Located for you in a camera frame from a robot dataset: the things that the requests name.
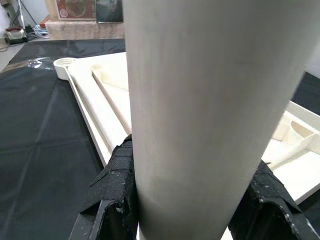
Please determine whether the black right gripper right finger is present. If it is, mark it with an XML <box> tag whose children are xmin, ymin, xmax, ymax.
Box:
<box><xmin>227</xmin><ymin>159</ymin><xmax>320</xmax><ymax>240</ymax></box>

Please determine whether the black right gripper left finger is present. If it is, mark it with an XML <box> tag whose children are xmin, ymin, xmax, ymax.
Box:
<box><xmin>68</xmin><ymin>134</ymin><xmax>138</xmax><ymax>240</ymax></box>

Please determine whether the floor cable tangle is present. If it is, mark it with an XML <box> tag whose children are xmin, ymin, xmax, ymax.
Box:
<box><xmin>24</xmin><ymin>23</ymin><xmax>50</xmax><ymax>40</ymax></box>

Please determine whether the white plastic children table top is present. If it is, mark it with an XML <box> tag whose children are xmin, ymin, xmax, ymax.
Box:
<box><xmin>52</xmin><ymin>51</ymin><xmax>320</xmax><ymax>206</ymax></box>

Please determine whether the small floor appliance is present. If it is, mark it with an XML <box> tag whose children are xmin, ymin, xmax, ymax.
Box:
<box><xmin>4</xmin><ymin>27</ymin><xmax>29</xmax><ymax>46</ymax></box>

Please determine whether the red printed carton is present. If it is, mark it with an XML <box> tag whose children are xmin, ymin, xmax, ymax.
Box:
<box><xmin>56</xmin><ymin>0</ymin><xmax>97</xmax><ymax>20</ymax></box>

